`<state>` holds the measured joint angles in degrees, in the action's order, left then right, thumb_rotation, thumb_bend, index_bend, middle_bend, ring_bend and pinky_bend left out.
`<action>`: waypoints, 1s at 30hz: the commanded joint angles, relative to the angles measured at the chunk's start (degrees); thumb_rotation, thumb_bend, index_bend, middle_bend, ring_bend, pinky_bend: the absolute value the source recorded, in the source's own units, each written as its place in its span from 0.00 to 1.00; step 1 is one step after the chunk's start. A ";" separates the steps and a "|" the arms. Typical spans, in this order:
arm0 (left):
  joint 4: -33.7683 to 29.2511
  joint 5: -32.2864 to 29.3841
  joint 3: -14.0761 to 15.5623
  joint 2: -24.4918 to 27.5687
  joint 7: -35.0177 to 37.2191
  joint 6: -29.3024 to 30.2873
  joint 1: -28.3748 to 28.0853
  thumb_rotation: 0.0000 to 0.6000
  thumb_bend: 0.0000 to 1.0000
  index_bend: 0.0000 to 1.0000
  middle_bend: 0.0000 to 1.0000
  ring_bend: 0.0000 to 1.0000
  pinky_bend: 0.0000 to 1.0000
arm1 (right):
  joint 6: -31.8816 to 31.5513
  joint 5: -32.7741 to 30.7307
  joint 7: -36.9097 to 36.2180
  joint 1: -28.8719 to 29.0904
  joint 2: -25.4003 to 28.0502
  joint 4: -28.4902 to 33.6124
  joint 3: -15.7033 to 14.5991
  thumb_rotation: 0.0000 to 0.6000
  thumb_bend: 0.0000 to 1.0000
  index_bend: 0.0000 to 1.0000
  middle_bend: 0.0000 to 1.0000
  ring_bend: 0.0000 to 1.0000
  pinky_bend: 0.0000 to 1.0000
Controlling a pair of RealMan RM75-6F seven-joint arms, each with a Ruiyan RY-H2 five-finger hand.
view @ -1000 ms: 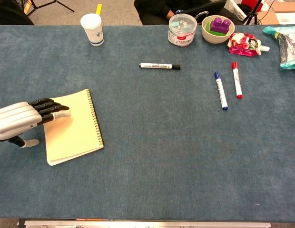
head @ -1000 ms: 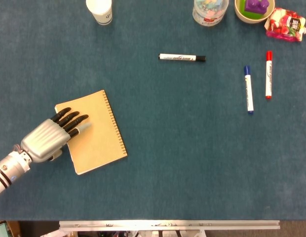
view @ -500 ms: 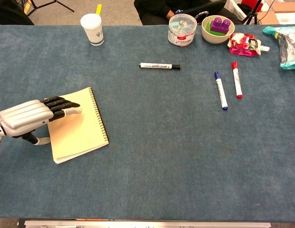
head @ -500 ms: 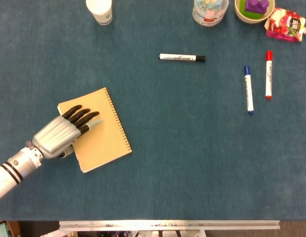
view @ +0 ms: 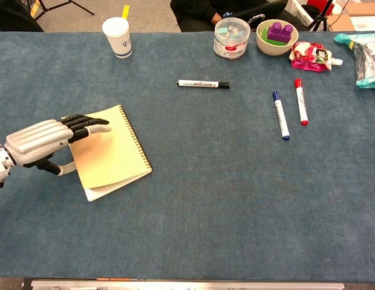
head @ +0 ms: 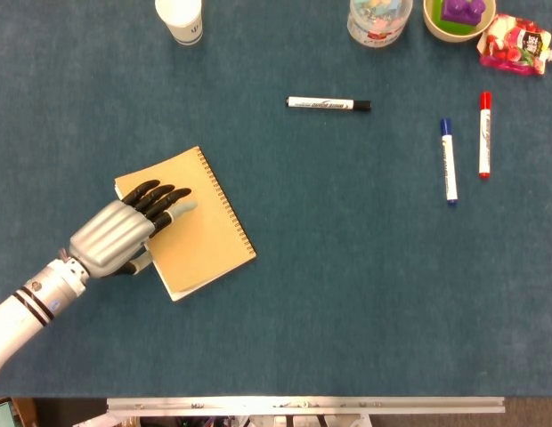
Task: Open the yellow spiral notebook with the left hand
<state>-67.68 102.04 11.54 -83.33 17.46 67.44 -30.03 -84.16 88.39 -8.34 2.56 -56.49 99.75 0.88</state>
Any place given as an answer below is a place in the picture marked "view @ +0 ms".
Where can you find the beige bowl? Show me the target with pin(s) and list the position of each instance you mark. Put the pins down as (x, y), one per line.
(275, 49)

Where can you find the red container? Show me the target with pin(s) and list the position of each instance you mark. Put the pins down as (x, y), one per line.
(316, 4)

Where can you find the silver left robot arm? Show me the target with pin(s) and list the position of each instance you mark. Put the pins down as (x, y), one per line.
(1, 166)

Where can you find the blue felt table cloth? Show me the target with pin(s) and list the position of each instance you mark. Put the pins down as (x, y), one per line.
(205, 181)

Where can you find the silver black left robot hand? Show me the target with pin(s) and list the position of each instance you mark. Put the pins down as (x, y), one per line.
(36, 142)

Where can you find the blue whiteboard marker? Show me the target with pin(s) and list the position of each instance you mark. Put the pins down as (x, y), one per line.
(281, 116)

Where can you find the white paper cup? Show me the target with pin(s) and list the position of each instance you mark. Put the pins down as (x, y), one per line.
(118, 36)

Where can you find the black laptop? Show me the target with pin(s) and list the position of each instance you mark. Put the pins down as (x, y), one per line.
(266, 10)

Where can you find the cardboard box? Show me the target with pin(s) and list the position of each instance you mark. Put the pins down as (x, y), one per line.
(341, 21)

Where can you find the red whiteboard marker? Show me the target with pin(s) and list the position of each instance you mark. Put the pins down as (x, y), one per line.
(301, 102)

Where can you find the green building block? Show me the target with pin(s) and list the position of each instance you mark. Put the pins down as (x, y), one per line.
(264, 35)

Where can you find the person in black trousers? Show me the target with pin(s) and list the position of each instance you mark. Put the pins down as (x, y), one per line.
(12, 16)

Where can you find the tan spiral notebook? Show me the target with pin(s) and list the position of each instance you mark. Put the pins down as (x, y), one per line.
(115, 157)

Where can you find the black whiteboard marker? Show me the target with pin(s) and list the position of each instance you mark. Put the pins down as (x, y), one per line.
(199, 84)

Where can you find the pink snack pouch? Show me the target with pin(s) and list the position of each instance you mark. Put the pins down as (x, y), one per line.
(311, 57)

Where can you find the aluminium frame rail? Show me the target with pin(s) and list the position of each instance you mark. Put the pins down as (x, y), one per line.
(187, 285)

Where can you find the seated person in black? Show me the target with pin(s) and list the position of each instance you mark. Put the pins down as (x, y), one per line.
(193, 15)

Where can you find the purple building block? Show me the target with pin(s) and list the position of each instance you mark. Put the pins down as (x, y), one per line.
(279, 31)

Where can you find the black tripod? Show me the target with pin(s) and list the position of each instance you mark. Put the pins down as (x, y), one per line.
(322, 15)
(84, 10)

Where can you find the teal plastic bag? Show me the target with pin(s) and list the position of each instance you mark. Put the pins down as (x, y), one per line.
(367, 60)

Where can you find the white plastic basket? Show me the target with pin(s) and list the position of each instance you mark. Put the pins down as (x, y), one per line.
(301, 12)

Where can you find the clear plastic clip jar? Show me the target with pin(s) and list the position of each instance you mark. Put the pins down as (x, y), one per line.
(231, 42)

